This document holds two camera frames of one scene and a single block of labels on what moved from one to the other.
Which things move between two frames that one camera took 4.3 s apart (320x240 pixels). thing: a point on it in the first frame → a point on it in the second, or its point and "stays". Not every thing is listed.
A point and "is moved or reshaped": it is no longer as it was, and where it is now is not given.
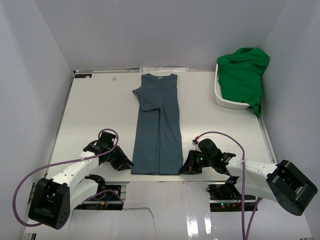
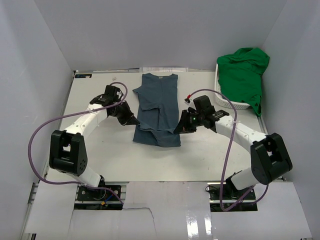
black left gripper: (120, 164) → (129, 119)
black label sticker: (83, 76) stays
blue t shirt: (157, 147) is moved or reshaped
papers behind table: (163, 69) stays
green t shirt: (240, 75) stays
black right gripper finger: (190, 167) → (183, 124)
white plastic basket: (231, 104) stays
